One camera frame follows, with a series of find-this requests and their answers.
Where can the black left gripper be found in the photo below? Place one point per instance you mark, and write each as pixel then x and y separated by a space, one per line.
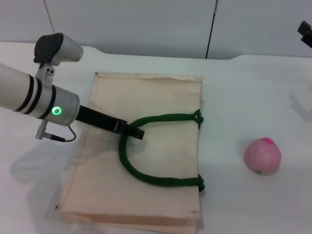
pixel 97 118

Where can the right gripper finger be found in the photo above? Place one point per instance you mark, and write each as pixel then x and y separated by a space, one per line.
pixel 306 31

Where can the pink peach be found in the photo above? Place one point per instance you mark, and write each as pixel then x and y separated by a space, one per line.
pixel 262 156

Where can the black vertical wall strip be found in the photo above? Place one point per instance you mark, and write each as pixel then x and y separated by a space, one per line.
pixel 210 31

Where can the grey wrist camera black cap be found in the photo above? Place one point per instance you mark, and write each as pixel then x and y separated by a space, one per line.
pixel 65 51

